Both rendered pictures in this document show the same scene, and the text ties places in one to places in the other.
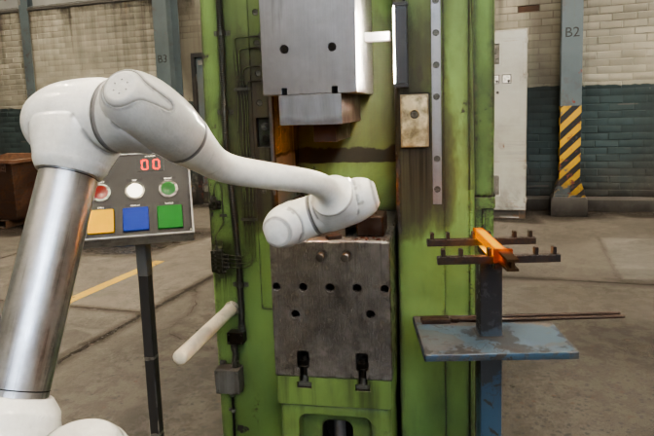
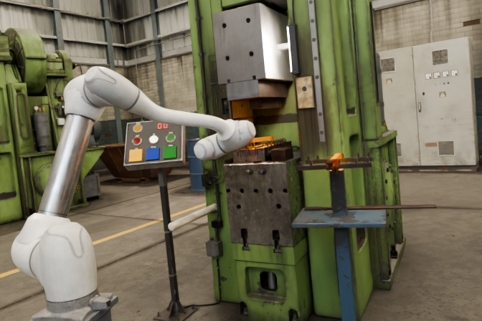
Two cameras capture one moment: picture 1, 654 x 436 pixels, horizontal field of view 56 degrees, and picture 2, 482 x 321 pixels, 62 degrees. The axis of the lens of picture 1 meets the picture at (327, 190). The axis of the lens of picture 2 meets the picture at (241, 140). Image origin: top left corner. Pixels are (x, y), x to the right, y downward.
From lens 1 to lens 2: 0.64 m
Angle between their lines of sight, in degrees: 17
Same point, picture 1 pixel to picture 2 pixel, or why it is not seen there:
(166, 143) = (115, 99)
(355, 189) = (238, 126)
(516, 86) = (462, 77)
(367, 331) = (277, 216)
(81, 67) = (188, 89)
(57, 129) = (72, 97)
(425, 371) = (323, 246)
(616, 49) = not seen: outside the picture
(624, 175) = not seen: outside the picture
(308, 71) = (239, 69)
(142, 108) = (99, 82)
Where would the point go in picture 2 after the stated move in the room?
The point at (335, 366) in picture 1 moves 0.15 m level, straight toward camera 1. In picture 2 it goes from (261, 238) to (254, 246)
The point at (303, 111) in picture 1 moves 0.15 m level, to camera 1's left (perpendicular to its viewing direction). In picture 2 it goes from (238, 91) to (213, 94)
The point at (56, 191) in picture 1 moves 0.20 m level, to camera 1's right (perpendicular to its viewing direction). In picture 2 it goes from (71, 124) to (117, 120)
